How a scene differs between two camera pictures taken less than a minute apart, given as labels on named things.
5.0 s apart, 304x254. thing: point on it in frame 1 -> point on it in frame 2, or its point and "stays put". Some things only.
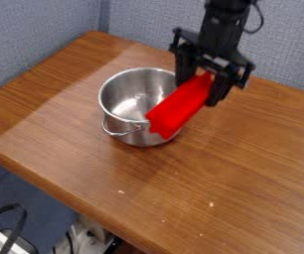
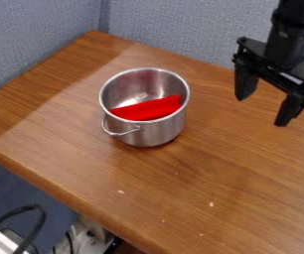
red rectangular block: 176,109 -> 150,109
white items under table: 86,238 stays put
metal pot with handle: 129,93 stays put
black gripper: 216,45 -> 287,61
